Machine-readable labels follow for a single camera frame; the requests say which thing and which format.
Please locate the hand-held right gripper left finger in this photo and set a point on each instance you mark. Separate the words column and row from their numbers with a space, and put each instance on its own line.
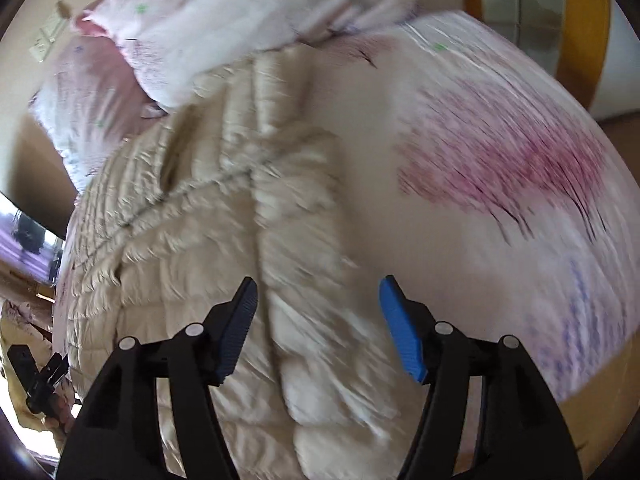
column 235, row 340

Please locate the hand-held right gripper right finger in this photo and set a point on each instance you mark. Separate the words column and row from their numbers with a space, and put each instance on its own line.
column 400, row 325

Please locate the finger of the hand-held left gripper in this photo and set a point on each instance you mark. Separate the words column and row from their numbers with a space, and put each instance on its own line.
column 57, row 366

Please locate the beige quilted puffer jacket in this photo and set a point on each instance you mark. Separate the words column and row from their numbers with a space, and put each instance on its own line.
column 200, row 260

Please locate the pink tree print bed sheet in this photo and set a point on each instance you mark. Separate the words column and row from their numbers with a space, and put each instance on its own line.
column 450, row 240

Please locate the dark framed screen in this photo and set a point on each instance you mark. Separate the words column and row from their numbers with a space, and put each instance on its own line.
column 25, row 235

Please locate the pink pillow blue sprig print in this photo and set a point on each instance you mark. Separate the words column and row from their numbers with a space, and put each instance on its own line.
column 85, row 105

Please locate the pink pillow bare tree print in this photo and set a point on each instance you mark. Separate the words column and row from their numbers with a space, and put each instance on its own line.
column 240, row 20

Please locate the glass panelled door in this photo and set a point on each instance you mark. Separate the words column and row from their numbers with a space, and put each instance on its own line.
column 525, row 10

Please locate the wooden headboard frame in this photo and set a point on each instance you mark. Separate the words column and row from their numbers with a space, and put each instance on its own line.
column 575, row 60

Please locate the white wall switch plate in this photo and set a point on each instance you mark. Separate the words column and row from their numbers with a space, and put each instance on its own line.
column 47, row 35

